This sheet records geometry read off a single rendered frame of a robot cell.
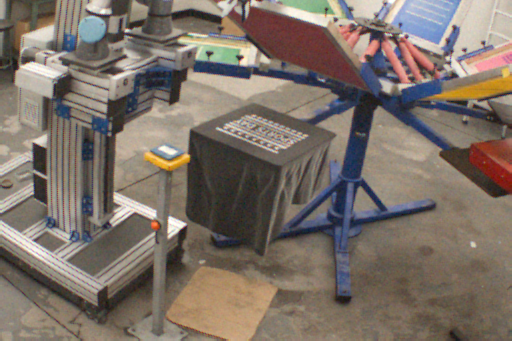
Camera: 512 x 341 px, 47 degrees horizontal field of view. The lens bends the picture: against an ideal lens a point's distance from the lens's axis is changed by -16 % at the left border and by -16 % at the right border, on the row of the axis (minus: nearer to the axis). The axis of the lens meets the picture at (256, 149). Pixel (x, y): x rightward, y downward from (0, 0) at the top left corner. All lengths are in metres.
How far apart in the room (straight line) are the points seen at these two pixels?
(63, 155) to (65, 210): 0.31
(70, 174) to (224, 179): 0.81
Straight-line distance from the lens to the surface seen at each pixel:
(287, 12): 2.56
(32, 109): 3.22
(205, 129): 2.89
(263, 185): 2.75
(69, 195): 3.28
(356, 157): 4.01
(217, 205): 2.91
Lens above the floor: 2.09
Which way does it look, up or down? 24 degrees down
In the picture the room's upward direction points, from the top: 9 degrees clockwise
